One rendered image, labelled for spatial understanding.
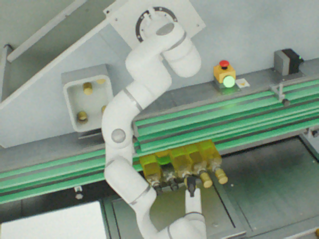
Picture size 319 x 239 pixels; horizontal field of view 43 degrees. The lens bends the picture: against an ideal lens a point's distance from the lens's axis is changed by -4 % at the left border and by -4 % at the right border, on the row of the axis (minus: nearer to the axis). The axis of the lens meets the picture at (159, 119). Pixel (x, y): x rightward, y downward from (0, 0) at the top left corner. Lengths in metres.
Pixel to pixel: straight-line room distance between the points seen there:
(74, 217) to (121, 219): 0.18
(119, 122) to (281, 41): 0.89
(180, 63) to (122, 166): 0.34
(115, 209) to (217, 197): 0.40
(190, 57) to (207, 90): 0.49
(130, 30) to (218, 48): 0.40
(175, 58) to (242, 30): 0.56
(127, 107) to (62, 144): 0.56
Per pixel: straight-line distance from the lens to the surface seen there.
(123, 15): 1.46
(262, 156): 1.88
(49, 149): 1.70
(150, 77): 1.19
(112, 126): 1.19
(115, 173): 1.22
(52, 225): 1.67
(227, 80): 1.68
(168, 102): 1.66
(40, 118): 1.72
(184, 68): 1.24
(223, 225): 1.56
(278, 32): 1.80
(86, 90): 1.59
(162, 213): 1.61
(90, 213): 1.66
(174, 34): 1.19
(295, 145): 1.95
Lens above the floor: 2.17
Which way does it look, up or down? 52 degrees down
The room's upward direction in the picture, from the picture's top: 156 degrees clockwise
